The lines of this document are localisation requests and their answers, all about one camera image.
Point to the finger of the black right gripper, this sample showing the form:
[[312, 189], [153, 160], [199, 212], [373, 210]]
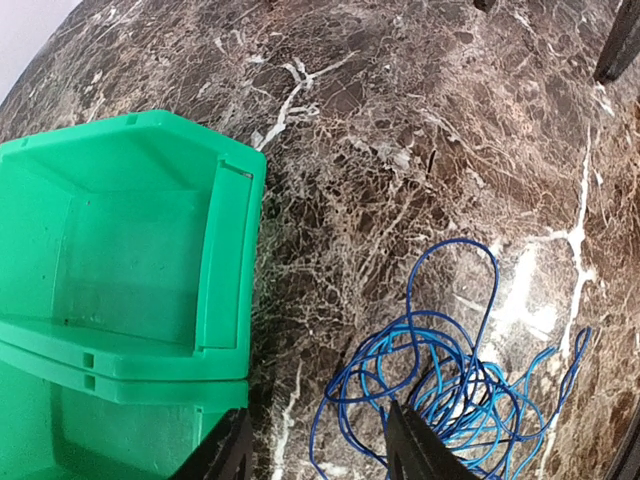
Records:
[[622, 44]]

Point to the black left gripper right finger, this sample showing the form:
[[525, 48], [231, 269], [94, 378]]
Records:
[[414, 452]]

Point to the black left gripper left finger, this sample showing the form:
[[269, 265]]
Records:
[[225, 453]]

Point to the green plastic three-compartment bin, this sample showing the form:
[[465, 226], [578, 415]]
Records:
[[127, 267]]

